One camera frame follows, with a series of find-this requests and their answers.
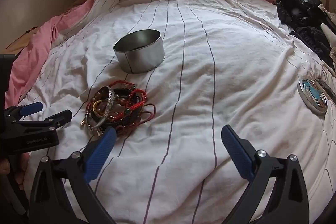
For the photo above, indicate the dark knitted cloth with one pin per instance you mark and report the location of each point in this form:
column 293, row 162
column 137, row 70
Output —
column 315, row 37

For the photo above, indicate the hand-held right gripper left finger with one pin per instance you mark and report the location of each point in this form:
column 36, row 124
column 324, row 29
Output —
column 101, row 155

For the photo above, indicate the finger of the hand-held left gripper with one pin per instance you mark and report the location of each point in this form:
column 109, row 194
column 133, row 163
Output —
column 59, row 118
column 32, row 108

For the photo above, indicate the dark flat object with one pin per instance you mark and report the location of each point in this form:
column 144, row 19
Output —
column 326, row 87

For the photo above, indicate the person's left hand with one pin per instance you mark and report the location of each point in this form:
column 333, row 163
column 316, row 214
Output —
column 21, row 165

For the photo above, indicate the black puffer jacket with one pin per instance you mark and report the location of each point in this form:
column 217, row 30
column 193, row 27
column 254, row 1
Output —
column 296, row 8

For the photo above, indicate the round printed tin lid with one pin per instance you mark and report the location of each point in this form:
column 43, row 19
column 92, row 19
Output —
column 312, row 96

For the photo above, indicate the round metal tin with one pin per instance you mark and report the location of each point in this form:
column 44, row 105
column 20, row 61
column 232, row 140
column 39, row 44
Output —
column 141, row 56

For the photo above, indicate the pink striped pillow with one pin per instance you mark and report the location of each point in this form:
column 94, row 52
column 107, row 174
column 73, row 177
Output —
column 44, row 40

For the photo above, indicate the white pointed object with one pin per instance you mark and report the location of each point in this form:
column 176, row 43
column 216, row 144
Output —
column 328, row 31

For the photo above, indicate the white striped duvet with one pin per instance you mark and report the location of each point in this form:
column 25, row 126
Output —
column 210, row 69

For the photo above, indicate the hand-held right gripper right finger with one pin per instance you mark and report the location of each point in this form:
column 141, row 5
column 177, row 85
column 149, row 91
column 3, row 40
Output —
column 237, row 153

